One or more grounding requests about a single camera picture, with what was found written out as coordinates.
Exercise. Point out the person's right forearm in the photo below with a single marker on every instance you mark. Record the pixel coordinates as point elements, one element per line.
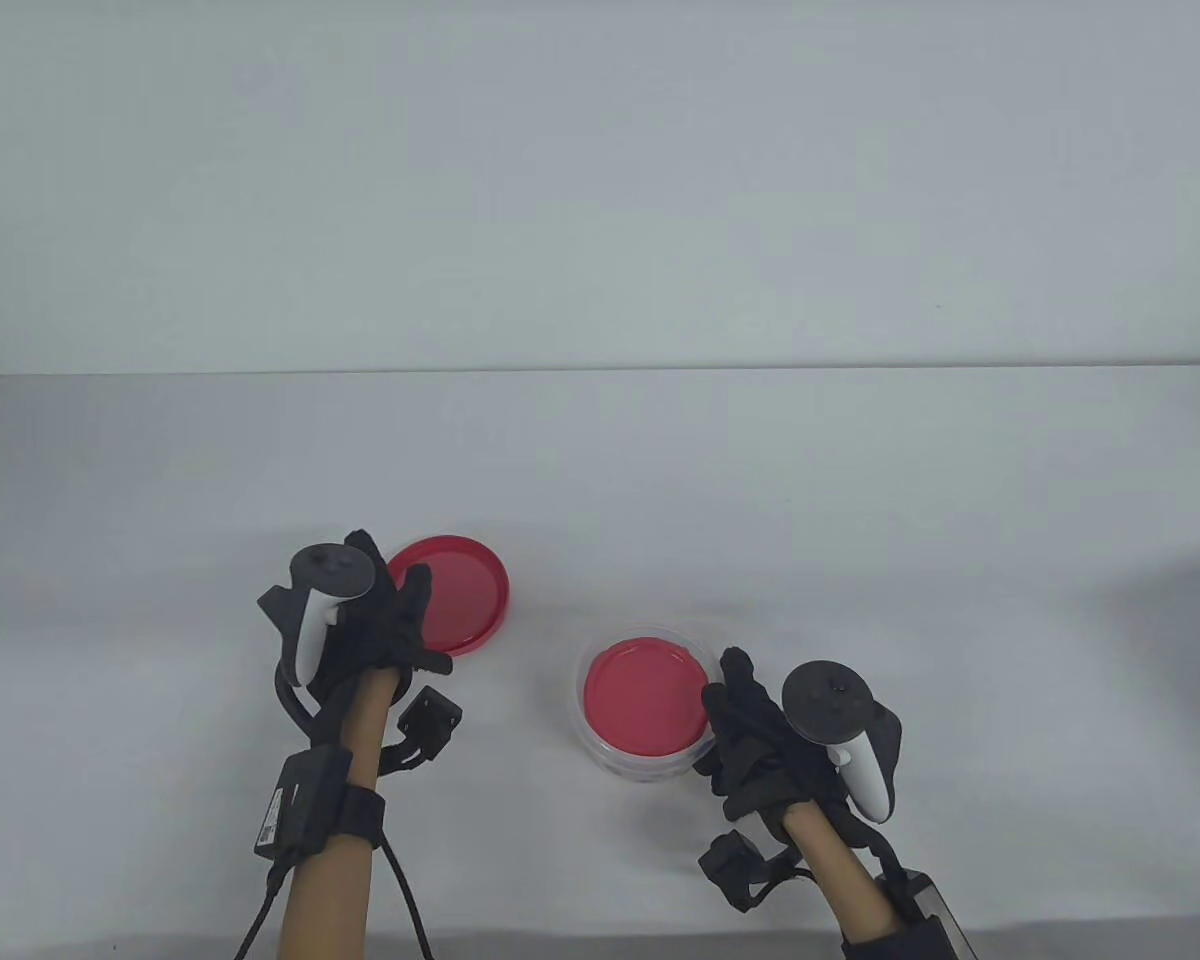
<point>840,880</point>

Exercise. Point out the person's left forearm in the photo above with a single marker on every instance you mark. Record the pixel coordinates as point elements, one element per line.
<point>330,900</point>

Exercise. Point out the dark sleeve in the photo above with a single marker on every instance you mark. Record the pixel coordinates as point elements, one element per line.
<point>900,945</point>

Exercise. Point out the person's right hand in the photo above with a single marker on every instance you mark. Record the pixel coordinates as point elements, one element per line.
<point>755,750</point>

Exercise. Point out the black and white controller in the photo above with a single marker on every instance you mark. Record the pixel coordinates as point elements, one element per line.
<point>330,570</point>
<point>825,700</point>

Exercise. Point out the medium red container lid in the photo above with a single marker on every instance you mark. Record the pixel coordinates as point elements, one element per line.
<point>645,695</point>

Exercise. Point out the large red container lid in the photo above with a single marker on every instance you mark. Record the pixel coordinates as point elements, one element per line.
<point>470,595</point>

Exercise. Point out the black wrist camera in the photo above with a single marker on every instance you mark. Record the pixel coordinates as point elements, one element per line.
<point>730,865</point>
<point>430,720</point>

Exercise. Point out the large clear printed storage container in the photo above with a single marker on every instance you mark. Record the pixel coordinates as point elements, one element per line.
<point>592,745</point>

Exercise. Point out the person's left hand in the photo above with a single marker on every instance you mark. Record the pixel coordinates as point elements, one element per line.
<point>380,630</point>

